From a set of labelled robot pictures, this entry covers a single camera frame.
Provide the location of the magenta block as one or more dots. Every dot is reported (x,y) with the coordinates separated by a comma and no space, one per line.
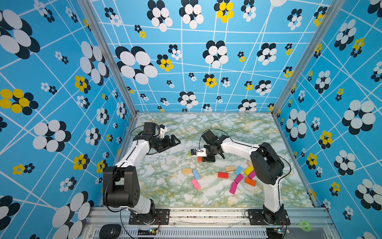
(252,174)
(233,188)
(238,178)

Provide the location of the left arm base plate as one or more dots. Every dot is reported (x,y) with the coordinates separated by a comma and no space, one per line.
(159,217)

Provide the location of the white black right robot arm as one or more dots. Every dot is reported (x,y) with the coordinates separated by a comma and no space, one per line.
(267,165)

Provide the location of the natural wood block centre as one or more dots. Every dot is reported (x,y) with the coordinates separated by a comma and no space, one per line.
(230,168)

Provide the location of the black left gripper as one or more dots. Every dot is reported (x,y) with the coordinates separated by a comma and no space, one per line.
(167,144)

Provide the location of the magenta block upper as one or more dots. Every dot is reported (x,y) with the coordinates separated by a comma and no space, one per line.
(252,174)

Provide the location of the natural wood block left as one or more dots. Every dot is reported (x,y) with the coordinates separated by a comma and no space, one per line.
(187,171)

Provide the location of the aluminium frame post right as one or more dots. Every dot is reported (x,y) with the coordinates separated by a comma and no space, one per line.
(321,31)

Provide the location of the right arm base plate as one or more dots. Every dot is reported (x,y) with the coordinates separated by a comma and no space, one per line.
(265,217)

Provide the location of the small light blue block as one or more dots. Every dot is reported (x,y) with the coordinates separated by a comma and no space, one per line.
(238,170)

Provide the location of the green tape roll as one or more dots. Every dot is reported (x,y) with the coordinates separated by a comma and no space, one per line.
(305,226)

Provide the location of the black computer mouse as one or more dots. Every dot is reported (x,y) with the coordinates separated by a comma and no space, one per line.
(110,231)

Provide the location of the magenta block lower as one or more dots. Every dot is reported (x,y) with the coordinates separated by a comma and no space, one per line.
(233,188)

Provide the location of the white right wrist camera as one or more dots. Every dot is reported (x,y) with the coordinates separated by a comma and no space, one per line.
(199,152)

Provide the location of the yellow block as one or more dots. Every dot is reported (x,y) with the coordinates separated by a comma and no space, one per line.
(249,170)

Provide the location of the aluminium frame post left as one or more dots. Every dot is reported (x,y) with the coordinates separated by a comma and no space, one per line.
(101,40)

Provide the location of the aluminium frame post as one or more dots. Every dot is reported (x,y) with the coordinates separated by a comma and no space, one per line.
(101,40)
(321,31)

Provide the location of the pink block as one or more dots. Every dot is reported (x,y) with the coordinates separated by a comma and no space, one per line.
(196,184)

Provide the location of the orange block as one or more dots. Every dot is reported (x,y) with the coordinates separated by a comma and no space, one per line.
(250,182)

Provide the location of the magenta block middle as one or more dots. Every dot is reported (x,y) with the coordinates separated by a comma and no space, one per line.
(238,178)

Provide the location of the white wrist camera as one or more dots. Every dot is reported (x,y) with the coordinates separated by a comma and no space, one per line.
(199,152)
(162,131)

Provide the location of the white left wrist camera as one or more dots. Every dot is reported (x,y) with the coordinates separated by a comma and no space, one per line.
(162,131)

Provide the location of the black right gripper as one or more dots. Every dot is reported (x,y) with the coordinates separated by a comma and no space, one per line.
(210,160)

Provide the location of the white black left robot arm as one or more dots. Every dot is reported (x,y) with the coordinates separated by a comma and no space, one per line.
(121,189)

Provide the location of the red block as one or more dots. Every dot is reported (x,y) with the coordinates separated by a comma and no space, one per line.
(223,175)

